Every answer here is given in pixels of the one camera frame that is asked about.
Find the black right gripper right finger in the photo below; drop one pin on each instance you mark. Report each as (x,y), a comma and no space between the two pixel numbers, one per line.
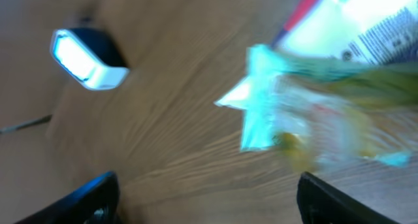
(320,203)

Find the white tube with gold cap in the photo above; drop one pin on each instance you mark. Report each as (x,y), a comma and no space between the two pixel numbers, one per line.
(377,32)

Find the teal wet wipes pack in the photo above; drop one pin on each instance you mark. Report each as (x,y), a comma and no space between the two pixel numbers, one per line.
(254,94)

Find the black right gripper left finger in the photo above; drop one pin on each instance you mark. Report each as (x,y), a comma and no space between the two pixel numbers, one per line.
(94,202)

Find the purple Carefree pad pack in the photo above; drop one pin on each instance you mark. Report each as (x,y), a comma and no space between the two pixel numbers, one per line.
(302,9)

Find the white barcode scanner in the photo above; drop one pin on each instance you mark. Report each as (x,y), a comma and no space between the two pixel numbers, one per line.
(90,56)

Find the green yellow snack packet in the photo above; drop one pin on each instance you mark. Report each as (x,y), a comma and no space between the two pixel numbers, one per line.
(371,115)

